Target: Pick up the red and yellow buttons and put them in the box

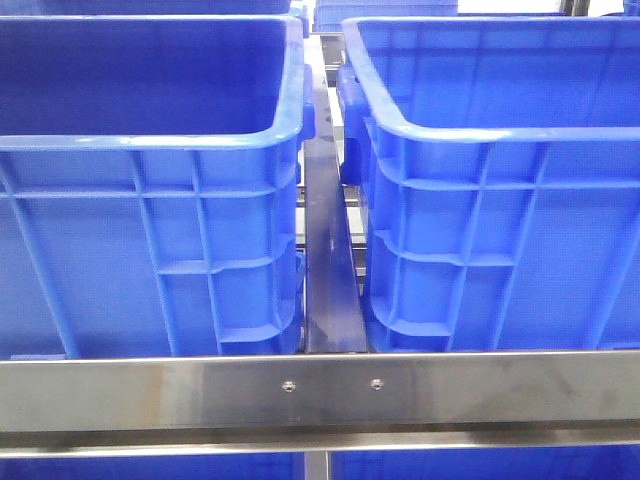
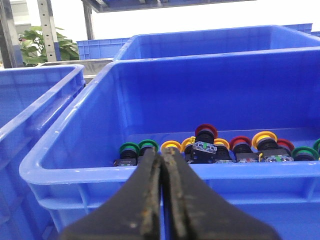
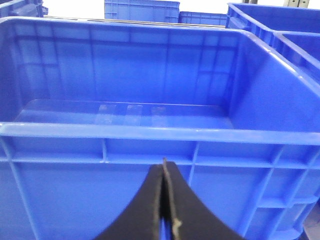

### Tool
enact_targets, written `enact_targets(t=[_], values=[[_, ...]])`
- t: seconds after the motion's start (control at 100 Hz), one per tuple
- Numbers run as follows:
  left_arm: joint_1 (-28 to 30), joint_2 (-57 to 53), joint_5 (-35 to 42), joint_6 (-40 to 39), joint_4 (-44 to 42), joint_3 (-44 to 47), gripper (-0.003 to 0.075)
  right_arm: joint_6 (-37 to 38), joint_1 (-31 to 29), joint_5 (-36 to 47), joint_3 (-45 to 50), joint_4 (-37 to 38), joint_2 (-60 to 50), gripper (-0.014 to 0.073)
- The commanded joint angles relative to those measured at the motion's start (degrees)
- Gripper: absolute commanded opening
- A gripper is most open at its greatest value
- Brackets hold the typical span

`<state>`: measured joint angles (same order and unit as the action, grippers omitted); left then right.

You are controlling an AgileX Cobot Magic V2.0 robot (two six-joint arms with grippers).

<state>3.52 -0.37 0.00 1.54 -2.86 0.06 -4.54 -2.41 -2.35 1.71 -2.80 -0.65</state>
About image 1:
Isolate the steel centre divider bar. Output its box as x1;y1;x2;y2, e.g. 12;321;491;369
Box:
304;64;368;354

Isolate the blue bin front left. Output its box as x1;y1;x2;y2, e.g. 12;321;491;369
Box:
1;15;315;360

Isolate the blue bin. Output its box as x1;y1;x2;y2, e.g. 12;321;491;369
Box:
1;0;309;38
1;15;315;360
1;453;304;479
338;16;639;352
313;0;458;32
332;445;639;479

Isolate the blue bin front right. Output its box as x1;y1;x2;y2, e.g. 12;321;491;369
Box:
338;16;639;352

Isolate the blue bin rear right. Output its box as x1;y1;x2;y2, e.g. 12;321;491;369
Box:
313;0;458;32

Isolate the blue bin lower left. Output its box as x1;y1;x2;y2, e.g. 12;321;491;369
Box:
1;453;304;479

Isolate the blue bin rear left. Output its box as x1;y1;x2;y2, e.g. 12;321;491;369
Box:
1;0;309;38

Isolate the blue bin lower right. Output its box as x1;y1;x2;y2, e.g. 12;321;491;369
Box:
332;445;639;479

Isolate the steel front rack rail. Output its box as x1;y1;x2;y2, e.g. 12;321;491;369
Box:
1;350;639;458

